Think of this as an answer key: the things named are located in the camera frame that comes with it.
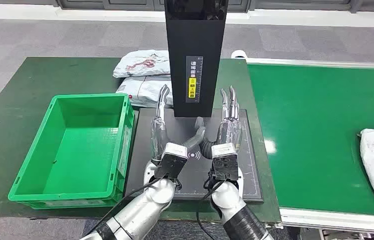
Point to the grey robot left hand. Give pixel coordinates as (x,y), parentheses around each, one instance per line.
(158,139)

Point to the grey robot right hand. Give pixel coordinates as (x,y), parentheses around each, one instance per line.
(230,132)

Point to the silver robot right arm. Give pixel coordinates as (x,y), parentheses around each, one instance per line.
(239,222)

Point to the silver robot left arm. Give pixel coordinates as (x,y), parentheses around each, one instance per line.
(140,212)

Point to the grey parcel with brown seam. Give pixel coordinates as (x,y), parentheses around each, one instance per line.
(143,91)

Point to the green conveyor belt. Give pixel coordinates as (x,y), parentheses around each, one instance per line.
(306,132)

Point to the grey parcel with red print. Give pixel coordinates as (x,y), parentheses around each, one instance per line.
(140,63)

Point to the white conveyor end roller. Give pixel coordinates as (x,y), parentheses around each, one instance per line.
(238,54)

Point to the black inbound machine column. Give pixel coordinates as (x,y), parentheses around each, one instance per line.
(193,39)

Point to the black scanning platform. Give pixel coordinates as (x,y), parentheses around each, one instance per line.
(249,159)

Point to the ruler label with yellow strip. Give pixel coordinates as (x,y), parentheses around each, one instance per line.
(193,66)

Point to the green plastic crate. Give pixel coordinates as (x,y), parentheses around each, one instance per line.
(74,149)

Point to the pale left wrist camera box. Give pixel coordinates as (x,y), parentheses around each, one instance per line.
(171,159)

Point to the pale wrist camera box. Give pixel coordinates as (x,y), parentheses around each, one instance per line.
(171,159)
(225,159)

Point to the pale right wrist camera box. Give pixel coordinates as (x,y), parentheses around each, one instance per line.
(225,159)

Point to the aluminium conveyor frame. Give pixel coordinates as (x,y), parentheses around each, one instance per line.
(322,220)

